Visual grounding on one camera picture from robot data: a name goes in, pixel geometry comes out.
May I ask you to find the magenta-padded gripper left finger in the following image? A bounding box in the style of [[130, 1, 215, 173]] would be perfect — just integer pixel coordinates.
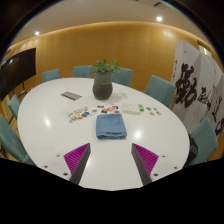
[[41, 142, 92, 185]]

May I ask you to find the group of ceiling lights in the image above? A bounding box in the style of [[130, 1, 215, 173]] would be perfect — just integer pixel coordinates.
[[33, 15, 164, 37]]

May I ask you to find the colourful sticker sheet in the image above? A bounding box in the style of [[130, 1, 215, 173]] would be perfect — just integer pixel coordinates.
[[66, 107, 91, 123]]

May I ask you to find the black wall screen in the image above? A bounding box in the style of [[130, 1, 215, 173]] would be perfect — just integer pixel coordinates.
[[0, 47, 37, 101]]

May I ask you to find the blue towel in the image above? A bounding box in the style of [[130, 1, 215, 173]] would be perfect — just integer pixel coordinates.
[[95, 113, 128, 140]]

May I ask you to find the grey flat card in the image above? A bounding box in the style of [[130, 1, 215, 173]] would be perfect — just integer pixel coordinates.
[[60, 91, 83, 101]]

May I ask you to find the white flat box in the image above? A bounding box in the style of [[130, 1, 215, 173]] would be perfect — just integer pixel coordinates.
[[121, 103, 141, 115]]

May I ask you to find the white calligraphy folding screen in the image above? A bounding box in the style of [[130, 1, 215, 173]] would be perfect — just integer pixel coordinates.
[[170, 40, 224, 141]]

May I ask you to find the potted plant in grey pot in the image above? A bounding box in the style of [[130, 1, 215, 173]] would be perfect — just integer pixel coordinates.
[[91, 59, 121, 101]]

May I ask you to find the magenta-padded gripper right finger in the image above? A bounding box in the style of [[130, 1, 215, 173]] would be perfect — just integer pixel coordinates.
[[131, 143, 181, 186]]

